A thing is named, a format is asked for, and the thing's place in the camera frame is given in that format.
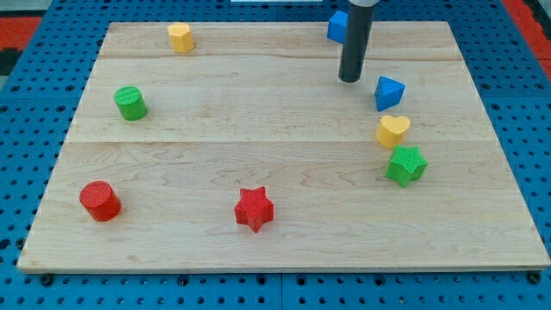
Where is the blue triangle block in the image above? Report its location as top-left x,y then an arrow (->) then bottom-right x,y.
375,76 -> 406,112

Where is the yellow heart block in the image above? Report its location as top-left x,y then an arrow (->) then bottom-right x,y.
375,115 -> 411,149

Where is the red star block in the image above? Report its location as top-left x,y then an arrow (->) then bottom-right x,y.
234,187 -> 275,233

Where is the light wooden board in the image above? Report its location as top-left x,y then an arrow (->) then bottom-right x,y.
17,22 -> 550,274

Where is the green star block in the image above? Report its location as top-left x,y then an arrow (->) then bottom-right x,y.
385,145 -> 428,188

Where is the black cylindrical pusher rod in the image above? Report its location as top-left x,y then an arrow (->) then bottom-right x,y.
338,0 -> 379,83

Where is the blue cube block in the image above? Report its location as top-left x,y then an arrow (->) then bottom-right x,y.
326,10 -> 348,43

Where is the yellow pentagon block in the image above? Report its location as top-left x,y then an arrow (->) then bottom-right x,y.
167,22 -> 195,53

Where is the green cylinder block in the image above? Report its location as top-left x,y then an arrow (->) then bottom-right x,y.
114,85 -> 147,121

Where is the red cylinder block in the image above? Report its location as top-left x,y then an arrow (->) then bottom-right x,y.
79,180 -> 121,221

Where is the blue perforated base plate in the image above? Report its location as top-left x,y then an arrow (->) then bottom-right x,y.
1,1 -> 550,309

